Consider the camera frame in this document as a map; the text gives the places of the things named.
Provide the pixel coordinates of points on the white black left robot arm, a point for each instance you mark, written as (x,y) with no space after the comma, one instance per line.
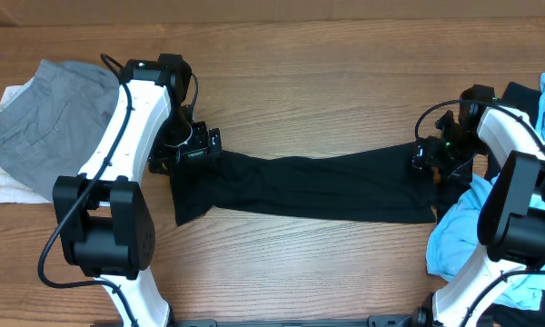
(105,234)

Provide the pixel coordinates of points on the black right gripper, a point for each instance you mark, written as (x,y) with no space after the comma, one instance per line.
(427,154)

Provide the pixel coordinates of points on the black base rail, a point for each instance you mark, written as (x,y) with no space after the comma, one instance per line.
(396,320)

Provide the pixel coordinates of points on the black t-shirt with white logo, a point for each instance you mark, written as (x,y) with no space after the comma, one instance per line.
(374,186)

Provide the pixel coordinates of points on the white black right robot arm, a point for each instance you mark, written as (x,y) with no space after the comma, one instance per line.
(511,226)

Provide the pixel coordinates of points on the grey folded shorts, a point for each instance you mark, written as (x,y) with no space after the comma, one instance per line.
(97,90)

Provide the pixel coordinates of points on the white folded cloth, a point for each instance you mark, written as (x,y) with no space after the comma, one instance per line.
(9,191)

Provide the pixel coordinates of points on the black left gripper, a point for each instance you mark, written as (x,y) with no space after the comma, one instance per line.
(201,146)

